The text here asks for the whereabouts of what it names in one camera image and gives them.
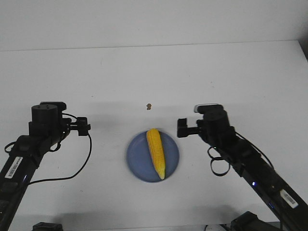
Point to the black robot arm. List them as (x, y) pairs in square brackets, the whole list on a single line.
[(215, 130), (49, 126)]

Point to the blue round plate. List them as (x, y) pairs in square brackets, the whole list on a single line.
[(139, 159)]

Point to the small brown crumb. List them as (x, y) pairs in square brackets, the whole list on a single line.
[(148, 106)]

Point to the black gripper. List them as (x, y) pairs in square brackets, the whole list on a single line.
[(79, 124), (184, 131)]

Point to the yellow corn cob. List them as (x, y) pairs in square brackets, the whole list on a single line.
[(157, 152)]

